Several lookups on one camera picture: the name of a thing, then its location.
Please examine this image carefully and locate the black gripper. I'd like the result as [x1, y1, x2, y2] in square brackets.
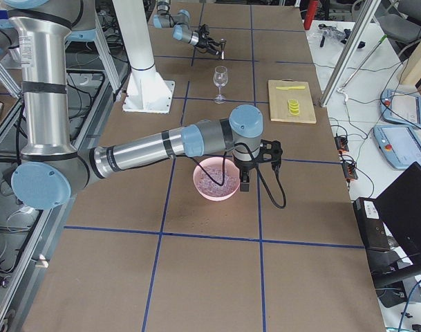
[234, 159, 256, 192]
[196, 31, 221, 56]

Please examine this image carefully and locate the steel double jigger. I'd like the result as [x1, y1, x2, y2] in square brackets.
[219, 39, 227, 60]

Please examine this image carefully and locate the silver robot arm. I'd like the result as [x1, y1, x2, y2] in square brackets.
[4, 1, 264, 210]
[153, 1, 226, 59]

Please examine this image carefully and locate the clear wine glass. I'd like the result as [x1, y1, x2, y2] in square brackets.
[213, 66, 228, 104]

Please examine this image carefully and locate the clear ice cubes pile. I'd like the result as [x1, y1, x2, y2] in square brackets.
[196, 166, 238, 197]

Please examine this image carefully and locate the pink bowl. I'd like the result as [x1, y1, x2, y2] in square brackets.
[192, 157, 241, 201]

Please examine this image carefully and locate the bamboo cutting board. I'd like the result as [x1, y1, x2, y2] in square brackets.
[268, 80, 317, 124]

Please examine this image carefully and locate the yellow plastic knife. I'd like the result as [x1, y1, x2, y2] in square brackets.
[275, 85, 306, 91]

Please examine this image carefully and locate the near teach pendant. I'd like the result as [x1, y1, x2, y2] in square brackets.
[373, 124, 421, 170]

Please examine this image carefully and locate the teach pendant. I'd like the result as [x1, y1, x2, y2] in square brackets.
[373, 124, 421, 170]
[380, 89, 421, 128]

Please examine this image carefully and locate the far teach pendant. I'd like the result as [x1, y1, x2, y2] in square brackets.
[380, 89, 421, 128]

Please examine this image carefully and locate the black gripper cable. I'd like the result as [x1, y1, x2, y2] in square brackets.
[188, 143, 287, 209]

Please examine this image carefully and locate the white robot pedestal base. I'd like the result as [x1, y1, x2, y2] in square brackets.
[113, 0, 175, 114]

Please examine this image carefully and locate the aluminium frame post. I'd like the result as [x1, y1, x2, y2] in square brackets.
[320, 0, 381, 107]

